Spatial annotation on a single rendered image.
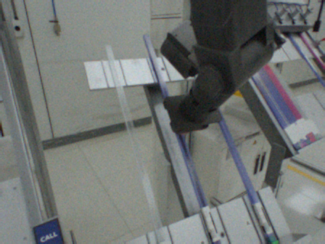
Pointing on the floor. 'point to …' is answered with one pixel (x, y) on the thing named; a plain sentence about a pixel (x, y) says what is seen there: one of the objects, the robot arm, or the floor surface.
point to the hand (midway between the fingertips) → (177, 128)
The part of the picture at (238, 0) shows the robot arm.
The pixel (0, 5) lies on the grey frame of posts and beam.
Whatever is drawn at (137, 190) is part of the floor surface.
